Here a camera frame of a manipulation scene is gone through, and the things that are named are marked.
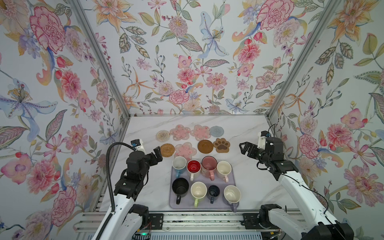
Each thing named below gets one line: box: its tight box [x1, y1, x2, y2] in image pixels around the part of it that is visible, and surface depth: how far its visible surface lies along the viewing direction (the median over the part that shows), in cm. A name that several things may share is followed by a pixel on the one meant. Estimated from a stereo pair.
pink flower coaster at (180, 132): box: [169, 124, 191, 141], surface depth 112 cm
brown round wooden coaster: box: [197, 139, 214, 154], surface depth 105 cm
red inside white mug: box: [186, 159, 202, 182], surface depth 87 cm
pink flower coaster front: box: [174, 142, 197, 162], surface depth 103 cm
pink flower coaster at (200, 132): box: [190, 124, 211, 141], surface depth 113 cm
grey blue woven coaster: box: [210, 125, 225, 138], surface depth 113 cm
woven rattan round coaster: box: [160, 143, 175, 158], surface depth 103 cm
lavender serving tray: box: [169, 163, 239, 209], surface depth 81 cm
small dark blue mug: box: [207, 185, 221, 204], surface depth 79 cm
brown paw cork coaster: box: [213, 138, 231, 153], surface depth 106 cm
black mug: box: [172, 177, 189, 205], surface depth 79 cm
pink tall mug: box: [201, 155, 218, 181], surface depth 86 cm
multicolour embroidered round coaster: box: [155, 130, 171, 143], surface depth 110 cm
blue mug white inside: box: [172, 156, 187, 178], surface depth 86 cm
